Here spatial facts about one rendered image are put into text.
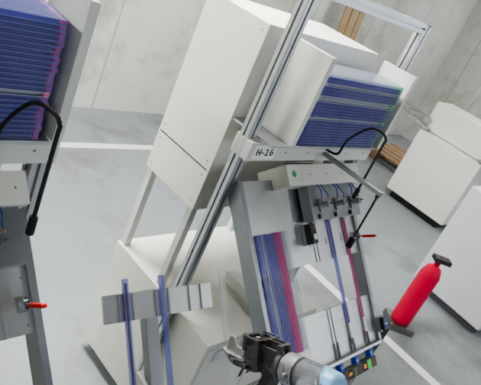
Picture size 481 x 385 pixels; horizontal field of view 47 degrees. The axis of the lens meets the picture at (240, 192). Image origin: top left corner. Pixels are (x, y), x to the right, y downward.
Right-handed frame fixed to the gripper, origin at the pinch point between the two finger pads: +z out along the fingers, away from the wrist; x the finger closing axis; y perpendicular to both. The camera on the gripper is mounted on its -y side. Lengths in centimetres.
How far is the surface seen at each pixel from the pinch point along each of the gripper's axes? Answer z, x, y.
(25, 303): 19, 46, 14
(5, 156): 20, 52, 47
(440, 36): 328, -692, 257
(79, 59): 5, 43, 68
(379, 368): 79, -199, -72
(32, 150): 20, 46, 48
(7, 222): 22, 50, 32
